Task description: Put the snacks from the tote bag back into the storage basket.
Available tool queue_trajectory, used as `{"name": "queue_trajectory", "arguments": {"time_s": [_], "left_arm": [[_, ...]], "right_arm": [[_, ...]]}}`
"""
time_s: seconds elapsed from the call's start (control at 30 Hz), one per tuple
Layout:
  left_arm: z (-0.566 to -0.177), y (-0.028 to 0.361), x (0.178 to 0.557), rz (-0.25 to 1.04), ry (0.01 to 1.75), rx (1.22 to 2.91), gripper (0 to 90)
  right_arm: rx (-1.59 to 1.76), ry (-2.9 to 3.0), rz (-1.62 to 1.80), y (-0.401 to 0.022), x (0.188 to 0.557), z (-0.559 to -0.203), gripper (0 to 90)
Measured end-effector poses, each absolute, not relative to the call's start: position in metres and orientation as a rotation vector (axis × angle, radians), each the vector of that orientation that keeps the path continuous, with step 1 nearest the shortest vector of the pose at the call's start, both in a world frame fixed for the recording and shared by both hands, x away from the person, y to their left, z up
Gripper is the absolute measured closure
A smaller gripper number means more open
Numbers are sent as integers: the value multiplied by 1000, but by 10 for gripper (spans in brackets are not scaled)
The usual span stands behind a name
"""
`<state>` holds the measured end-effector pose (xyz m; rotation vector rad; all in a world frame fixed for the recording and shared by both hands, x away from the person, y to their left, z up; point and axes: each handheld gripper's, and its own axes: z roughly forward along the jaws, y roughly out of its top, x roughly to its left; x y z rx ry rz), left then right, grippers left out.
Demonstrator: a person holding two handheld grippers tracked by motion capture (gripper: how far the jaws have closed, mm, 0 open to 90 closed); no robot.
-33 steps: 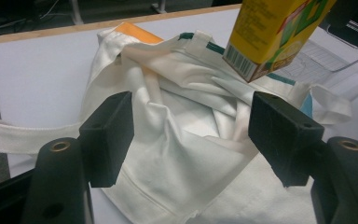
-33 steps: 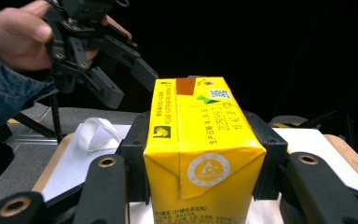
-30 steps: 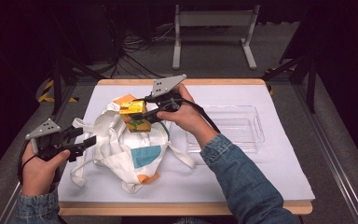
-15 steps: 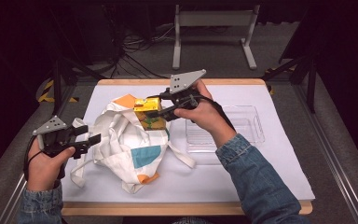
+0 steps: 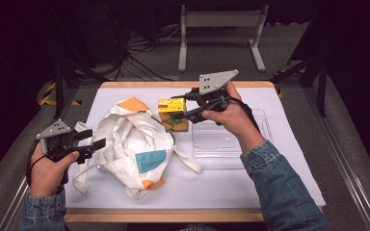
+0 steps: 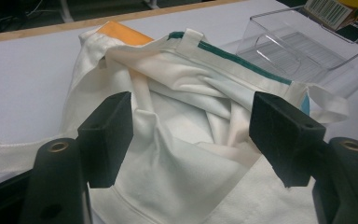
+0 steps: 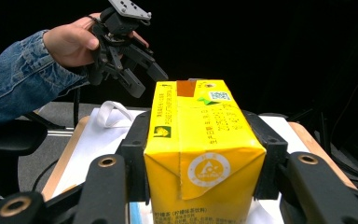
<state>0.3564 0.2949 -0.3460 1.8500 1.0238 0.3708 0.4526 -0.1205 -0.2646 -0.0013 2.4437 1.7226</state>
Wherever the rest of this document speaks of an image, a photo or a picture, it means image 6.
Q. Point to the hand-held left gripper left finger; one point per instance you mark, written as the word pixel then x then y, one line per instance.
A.
pixel 107 140

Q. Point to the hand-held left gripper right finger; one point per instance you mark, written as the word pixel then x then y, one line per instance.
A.
pixel 286 137

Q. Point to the white printed tote bag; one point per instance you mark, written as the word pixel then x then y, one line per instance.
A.
pixel 183 124

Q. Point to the clear plastic tray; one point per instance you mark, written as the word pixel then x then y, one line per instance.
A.
pixel 301 46

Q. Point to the yellow box with barcode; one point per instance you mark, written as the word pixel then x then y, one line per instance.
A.
pixel 338 11

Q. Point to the orange box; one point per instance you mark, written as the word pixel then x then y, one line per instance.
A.
pixel 124 33

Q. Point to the grey metal stand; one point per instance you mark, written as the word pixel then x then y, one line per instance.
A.
pixel 66 11

